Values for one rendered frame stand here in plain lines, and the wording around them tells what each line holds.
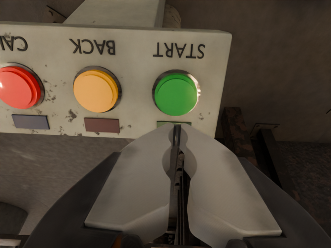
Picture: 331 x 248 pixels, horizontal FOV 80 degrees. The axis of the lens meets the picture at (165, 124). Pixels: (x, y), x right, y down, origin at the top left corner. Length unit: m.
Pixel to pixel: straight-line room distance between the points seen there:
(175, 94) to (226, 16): 0.65
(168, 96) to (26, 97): 0.13
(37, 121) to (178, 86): 0.15
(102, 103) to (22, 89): 0.07
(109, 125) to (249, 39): 0.73
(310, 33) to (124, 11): 0.78
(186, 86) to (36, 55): 0.14
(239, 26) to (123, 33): 0.68
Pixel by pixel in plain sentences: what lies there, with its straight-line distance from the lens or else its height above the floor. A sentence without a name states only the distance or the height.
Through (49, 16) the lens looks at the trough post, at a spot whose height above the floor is 0.01.
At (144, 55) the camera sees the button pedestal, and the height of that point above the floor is 0.59.
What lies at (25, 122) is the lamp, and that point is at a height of 0.61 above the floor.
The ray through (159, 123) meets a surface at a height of 0.61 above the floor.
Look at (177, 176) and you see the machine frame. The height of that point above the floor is 0.07.
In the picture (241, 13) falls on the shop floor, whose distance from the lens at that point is 0.82.
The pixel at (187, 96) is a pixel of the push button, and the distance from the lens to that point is 0.18.
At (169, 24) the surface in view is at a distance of 0.62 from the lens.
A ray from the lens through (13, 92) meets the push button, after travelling 0.23.
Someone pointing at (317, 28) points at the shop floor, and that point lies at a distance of 0.95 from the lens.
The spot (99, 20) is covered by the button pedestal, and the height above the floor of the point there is 0.52.
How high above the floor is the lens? 0.75
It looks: 42 degrees down
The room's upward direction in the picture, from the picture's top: 177 degrees counter-clockwise
